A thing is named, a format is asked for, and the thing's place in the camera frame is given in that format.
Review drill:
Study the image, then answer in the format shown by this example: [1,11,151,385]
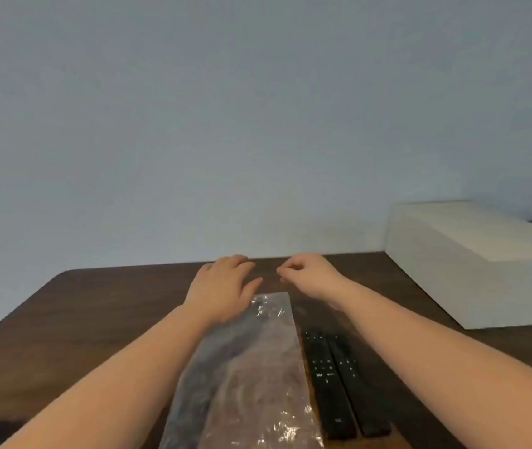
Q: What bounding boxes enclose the person's left hand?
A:
[182,254,264,326]

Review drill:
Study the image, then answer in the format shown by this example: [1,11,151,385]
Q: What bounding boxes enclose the clear plastic bag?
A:
[158,292,326,449]

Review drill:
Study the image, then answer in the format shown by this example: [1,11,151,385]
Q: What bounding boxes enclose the white rectangular box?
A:
[384,200,532,331]

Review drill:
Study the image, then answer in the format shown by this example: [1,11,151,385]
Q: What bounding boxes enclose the person's right forearm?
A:
[329,277,532,449]

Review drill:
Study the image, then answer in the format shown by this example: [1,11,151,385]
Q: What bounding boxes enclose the person's left forearm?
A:
[0,304,229,449]

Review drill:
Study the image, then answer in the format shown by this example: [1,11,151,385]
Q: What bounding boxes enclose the person's right hand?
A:
[277,253,347,308]

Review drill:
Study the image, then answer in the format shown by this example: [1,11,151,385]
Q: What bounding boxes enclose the black remote control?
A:
[326,333,391,438]
[302,330,358,440]

